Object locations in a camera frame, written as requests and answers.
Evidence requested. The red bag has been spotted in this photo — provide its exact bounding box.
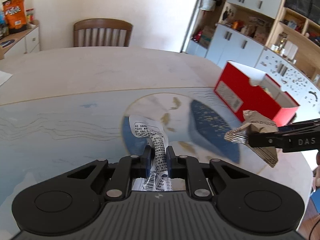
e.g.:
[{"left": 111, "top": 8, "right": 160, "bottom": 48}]
[{"left": 191, "top": 29, "right": 204, "bottom": 43}]

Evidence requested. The brown paper packet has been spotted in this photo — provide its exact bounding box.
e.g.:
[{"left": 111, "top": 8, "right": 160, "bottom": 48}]
[{"left": 224, "top": 110, "right": 279, "bottom": 168}]

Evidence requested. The person's right hand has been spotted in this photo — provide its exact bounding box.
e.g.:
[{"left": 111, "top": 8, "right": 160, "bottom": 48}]
[{"left": 311, "top": 151, "right": 320, "bottom": 193}]

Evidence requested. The clear wrapper with barcode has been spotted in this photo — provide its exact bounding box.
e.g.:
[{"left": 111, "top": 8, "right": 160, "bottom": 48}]
[{"left": 129, "top": 114, "right": 175, "bottom": 192}]

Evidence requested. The red cardboard shoe box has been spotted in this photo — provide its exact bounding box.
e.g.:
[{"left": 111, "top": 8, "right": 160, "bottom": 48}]
[{"left": 214, "top": 60, "right": 300, "bottom": 128}]

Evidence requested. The brown cardboard carton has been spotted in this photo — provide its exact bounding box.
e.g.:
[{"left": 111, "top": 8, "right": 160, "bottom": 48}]
[{"left": 200, "top": 25, "right": 215, "bottom": 48}]

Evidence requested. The orange snack bag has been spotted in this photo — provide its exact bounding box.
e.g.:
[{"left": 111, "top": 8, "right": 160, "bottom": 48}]
[{"left": 2, "top": 0, "right": 27, "bottom": 34}]

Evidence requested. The white patterned desktop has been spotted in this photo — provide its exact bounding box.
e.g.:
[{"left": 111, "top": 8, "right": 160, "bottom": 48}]
[{"left": 0, "top": 46, "right": 313, "bottom": 240}]

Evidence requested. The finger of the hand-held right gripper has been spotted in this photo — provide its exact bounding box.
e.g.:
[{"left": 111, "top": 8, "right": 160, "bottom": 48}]
[
  {"left": 246, "top": 131, "right": 285, "bottom": 151},
  {"left": 277, "top": 120, "right": 320, "bottom": 133}
]

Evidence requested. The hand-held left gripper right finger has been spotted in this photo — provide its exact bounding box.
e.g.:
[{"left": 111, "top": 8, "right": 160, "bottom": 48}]
[{"left": 166, "top": 146, "right": 251, "bottom": 202}]

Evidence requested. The pale blue tote bag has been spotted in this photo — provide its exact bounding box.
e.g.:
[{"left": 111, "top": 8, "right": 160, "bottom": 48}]
[{"left": 200, "top": 0, "right": 217, "bottom": 11}]

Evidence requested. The brown wooden slat-back chair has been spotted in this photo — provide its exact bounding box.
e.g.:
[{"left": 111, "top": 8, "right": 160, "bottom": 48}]
[{"left": 73, "top": 18, "right": 133, "bottom": 47}]

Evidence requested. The white side cabinet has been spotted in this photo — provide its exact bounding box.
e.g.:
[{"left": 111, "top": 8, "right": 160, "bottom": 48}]
[{"left": 0, "top": 20, "right": 40, "bottom": 60}]

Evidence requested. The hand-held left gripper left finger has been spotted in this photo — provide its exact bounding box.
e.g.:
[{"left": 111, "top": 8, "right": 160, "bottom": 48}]
[{"left": 67, "top": 146, "right": 153, "bottom": 202}]

